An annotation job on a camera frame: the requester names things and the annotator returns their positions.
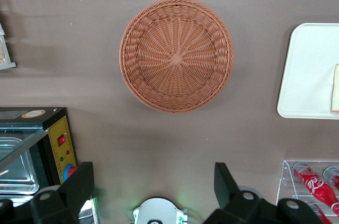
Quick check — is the grey snack rack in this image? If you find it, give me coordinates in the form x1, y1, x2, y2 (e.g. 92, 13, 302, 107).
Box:
0, 21, 17, 70

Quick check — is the red cola bottle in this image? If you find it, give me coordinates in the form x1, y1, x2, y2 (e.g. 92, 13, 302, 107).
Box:
292, 162, 339, 213
322, 166, 339, 191
304, 201, 333, 224

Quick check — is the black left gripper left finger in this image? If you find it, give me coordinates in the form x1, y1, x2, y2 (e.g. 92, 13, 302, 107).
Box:
0, 162, 95, 224

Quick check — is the triangular sandwich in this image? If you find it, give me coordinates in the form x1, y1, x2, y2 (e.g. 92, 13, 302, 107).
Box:
331, 64, 339, 113

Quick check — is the beige rectangular tray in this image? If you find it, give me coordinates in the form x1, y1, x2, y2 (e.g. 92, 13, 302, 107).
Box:
276, 22, 339, 119

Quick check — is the brown table cloth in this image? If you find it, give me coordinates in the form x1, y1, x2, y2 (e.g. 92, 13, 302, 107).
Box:
0, 0, 339, 224

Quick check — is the clear acrylic bottle rack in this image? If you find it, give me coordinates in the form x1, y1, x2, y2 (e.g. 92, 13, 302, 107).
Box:
275, 159, 339, 224

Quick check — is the clear cracker bag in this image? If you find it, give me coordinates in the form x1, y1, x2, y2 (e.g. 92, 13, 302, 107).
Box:
0, 45, 9, 65

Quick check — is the black yellow food warmer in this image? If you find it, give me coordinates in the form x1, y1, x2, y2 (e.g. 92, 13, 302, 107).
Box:
0, 106, 101, 224

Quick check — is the round brown wicker basket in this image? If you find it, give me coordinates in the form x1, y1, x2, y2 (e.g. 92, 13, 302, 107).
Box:
118, 0, 235, 114

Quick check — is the steel warmer pan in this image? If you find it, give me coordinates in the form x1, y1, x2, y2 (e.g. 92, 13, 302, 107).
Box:
0, 139, 40, 195

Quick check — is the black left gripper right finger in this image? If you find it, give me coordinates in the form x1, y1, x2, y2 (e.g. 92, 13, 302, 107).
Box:
205, 162, 335, 224

